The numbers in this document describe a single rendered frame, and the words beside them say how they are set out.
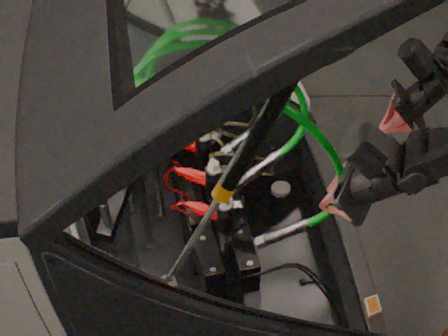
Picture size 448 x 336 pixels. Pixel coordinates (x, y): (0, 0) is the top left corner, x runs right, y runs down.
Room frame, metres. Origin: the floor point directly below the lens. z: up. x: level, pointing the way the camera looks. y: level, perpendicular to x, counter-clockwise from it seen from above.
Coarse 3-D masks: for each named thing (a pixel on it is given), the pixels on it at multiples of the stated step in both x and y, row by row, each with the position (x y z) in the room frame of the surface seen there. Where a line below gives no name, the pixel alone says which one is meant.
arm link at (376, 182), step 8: (384, 168) 0.77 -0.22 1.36; (376, 176) 0.79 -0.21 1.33; (384, 176) 0.77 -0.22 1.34; (392, 176) 0.76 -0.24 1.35; (376, 184) 0.78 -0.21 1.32; (384, 184) 0.77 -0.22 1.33; (392, 184) 0.76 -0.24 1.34; (376, 192) 0.78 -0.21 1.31; (384, 192) 0.77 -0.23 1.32; (392, 192) 0.76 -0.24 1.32; (400, 192) 0.75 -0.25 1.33
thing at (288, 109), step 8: (288, 104) 0.88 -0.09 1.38; (288, 112) 0.87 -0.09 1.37; (296, 112) 0.87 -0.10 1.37; (296, 120) 0.87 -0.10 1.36; (304, 120) 0.87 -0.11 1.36; (312, 128) 0.86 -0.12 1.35; (320, 136) 0.86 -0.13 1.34; (328, 144) 0.86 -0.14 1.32; (328, 152) 0.86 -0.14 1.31; (336, 152) 0.86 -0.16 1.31; (336, 160) 0.86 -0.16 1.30; (336, 168) 0.86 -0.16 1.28; (320, 216) 0.86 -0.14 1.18; (328, 216) 0.86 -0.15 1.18; (312, 224) 0.86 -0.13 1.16
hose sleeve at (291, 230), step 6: (300, 222) 0.87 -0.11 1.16; (306, 222) 0.87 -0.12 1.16; (282, 228) 0.88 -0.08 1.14; (288, 228) 0.87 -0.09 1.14; (294, 228) 0.87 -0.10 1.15; (300, 228) 0.86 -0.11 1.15; (306, 228) 0.86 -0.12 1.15; (270, 234) 0.88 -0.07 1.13; (276, 234) 0.87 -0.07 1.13; (282, 234) 0.87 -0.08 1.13; (288, 234) 0.87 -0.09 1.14; (294, 234) 0.86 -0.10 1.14; (264, 240) 0.88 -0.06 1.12; (270, 240) 0.87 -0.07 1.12; (276, 240) 0.87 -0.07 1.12
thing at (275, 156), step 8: (296, 88) 1.07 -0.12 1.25; (296, 96) 1.07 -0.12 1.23; (304, 96) 1.08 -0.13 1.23; (304, 104) 1.07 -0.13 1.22; (304, 112) 1.07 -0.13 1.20; (304, 128) 1.07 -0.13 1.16; (296, 136) 1.07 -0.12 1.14; (288, 144) 1.07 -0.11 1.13; (296, 144) 1.07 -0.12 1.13; (272, 152) 1.07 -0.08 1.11; (280, 152) 1.07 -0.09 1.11; (288, 152) 1.07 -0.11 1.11; (264, 160) 1.07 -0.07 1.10; (272, 160) 1.06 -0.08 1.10; (280, 160) 1.06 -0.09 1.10; (256, 168) 1.06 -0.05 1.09; (264, 168) 1.06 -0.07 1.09; (248, 176) 1.05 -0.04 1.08; (256, 176) 1.05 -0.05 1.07; (240, 184) 1.05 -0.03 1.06
